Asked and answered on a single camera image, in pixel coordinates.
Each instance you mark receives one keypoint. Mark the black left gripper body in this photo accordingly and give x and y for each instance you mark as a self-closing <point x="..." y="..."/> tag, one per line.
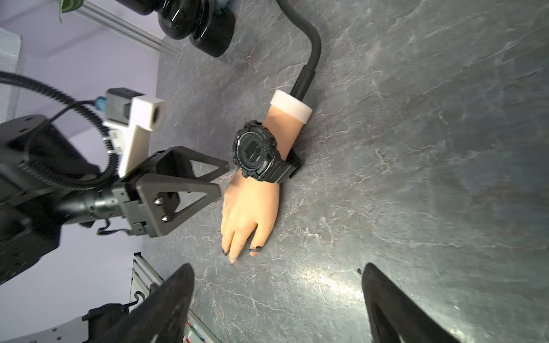
<point x="115" y="202"/>

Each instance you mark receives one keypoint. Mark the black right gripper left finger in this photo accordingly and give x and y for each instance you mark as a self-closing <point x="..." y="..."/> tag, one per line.
<point x="162" y="316"/>

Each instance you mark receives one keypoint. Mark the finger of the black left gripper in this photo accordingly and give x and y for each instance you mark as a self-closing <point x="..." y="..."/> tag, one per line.
<point x="167" y="202"/>
<point x="177" y="162"/>

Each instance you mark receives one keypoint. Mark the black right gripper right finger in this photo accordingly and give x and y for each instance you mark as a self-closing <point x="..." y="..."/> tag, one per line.
<point x="393" y="316"/>

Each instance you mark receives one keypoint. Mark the black digital wrist watch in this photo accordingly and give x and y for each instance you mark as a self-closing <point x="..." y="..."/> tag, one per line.
<point x="255" y="153"/>

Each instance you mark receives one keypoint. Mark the beige mannequin hand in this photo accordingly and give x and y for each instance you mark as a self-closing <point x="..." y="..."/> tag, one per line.
<point x="251" y="207"/>

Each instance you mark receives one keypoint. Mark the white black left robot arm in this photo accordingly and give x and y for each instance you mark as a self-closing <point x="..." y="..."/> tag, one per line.
<point x="29" y="229"/>

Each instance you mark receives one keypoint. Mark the black plant vase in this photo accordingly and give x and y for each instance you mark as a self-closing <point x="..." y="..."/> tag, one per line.
<point x="208" y="26"/>

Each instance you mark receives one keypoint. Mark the black gooseneck stand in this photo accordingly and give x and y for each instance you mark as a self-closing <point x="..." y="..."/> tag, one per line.
<point x="308" y="72"/>

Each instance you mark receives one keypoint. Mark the green potted plant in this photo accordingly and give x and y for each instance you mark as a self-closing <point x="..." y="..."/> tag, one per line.
<point x="66" y="6"/>

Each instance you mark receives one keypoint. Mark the aluminium front rail frame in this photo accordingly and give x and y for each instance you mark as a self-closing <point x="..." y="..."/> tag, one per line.
<point x="87" y="328"/>

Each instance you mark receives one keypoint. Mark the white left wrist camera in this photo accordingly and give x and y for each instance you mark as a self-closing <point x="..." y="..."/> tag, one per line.
<point x="131" y="117"/>

